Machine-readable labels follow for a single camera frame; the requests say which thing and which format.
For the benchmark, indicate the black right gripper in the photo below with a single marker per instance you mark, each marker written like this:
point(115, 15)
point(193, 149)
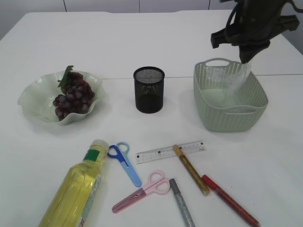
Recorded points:
point(251, 25)

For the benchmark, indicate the clear plastic sheet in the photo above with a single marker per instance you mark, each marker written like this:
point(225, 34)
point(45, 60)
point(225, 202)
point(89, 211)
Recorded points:
point(228, 75)

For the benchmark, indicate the red glitter pen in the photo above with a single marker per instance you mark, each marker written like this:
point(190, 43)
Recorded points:
point(232, 203)

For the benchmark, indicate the purple grape bunch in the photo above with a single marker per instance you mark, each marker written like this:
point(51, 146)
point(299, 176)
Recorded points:
point(76, 97)

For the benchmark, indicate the yellow oil bottle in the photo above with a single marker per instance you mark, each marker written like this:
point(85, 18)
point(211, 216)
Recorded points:
point(75, 197)

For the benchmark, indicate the green plastic basket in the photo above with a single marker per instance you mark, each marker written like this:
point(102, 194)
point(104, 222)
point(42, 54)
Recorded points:
point(250, 102)

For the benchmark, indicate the black mesh pen holder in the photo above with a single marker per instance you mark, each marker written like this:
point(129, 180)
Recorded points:
point(149, 89)

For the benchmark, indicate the clear plastic ruler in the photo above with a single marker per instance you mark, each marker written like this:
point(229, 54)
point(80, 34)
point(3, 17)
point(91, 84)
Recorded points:
point(167, 152)

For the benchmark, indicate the gold glitter pen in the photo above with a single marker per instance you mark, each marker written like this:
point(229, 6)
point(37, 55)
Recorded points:
point(191, 170)

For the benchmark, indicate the silver glitter pen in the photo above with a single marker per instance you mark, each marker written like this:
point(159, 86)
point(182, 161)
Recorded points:
point(181, 204)

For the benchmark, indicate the pale green wavy plate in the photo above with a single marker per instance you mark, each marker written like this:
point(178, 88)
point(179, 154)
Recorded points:
point(36, 100)

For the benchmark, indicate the pink scissors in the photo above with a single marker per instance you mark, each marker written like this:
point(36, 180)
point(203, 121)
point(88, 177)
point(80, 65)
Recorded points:
point(157, 183)

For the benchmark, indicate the blue scissors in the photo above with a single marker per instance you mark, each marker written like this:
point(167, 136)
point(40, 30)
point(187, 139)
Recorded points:
point(120, 151)

